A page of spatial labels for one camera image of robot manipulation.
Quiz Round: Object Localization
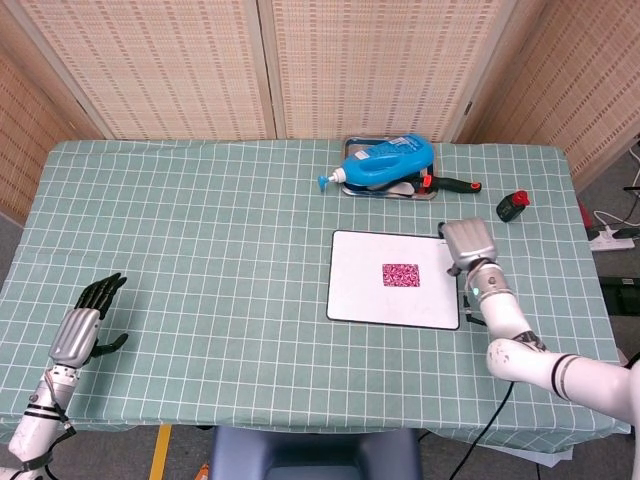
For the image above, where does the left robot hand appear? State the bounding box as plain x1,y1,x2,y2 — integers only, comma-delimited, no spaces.
47,272,130,369

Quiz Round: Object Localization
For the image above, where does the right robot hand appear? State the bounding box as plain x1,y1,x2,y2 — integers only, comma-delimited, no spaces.
438,217,501,278

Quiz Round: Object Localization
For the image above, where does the pink patterned square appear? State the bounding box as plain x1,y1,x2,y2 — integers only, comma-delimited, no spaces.
381,262,421,289

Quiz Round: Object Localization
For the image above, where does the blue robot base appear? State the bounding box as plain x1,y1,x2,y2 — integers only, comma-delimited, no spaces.
208,426,422,480

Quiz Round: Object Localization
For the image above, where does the white board with black edge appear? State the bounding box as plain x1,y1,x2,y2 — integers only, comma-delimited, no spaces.
325,229,462,332

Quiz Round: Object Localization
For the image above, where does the small black and red device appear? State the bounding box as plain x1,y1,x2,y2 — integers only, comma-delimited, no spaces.
495,189,532,222

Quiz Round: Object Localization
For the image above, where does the blue pump bottle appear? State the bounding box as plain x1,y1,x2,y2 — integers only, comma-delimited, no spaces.
317,132,435,194

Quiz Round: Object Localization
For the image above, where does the white power strip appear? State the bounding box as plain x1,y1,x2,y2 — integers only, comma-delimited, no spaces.
589,226,636,252

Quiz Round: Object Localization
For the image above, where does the metal tray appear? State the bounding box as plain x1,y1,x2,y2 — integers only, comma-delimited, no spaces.
340,136,442,203

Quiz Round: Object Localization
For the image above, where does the black box on floor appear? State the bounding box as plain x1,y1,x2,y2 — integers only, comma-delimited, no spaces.
598,274,640,317

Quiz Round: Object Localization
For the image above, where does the green checked tablecloth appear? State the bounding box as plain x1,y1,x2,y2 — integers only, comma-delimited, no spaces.
0,138,633,443

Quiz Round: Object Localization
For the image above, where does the woven screen panel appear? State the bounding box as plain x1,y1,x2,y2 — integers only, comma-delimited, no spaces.
0,9,109,226
257,0,504,144
452,0,640,189
7,0,279,141

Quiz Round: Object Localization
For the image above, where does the black orange handled scraper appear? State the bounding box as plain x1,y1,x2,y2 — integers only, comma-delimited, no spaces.
393,175,484,198

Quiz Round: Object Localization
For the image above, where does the white power cable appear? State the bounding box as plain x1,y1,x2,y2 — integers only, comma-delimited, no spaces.
592,209,624,232

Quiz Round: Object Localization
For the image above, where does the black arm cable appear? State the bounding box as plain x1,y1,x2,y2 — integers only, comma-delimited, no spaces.
446,378,517,480

